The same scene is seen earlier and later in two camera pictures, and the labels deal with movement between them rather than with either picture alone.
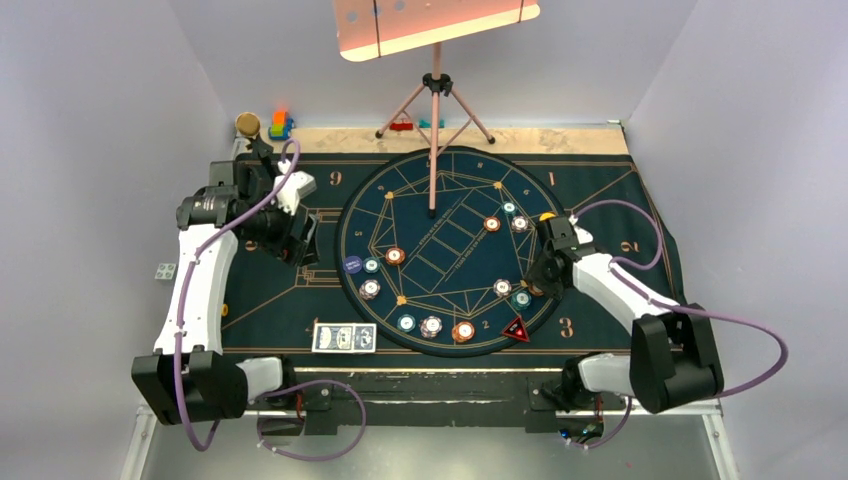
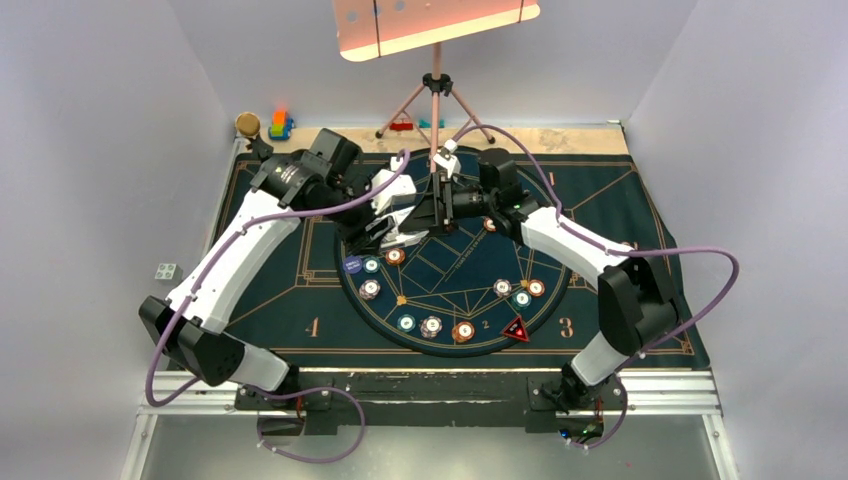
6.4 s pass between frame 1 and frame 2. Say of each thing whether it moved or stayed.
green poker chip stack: stayed
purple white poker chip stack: stayed
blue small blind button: stayed
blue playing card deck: moved
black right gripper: moved
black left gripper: moved
